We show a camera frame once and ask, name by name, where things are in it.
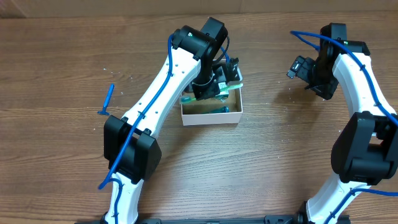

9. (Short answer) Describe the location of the pink open cardboard box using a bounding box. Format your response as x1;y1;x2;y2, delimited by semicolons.
179;58;243;126

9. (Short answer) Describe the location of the green white toothpaste tube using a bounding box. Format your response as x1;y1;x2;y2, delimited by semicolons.
206;106;229;114

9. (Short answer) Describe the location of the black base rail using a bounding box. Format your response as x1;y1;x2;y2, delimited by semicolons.
74;214;351;224

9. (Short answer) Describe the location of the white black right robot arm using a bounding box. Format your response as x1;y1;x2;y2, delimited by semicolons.
287;23;397;224

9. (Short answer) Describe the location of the green white soap bar pack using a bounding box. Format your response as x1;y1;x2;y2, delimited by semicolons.
215;82;229;102

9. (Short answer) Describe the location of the green toothbrush with cap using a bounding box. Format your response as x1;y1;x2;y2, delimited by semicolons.
180;83;243;104

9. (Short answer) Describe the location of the blue disposable razor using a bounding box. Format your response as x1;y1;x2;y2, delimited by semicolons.
97;83;114;116

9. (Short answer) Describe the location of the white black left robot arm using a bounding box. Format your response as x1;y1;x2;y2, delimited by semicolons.
98;17;243;223

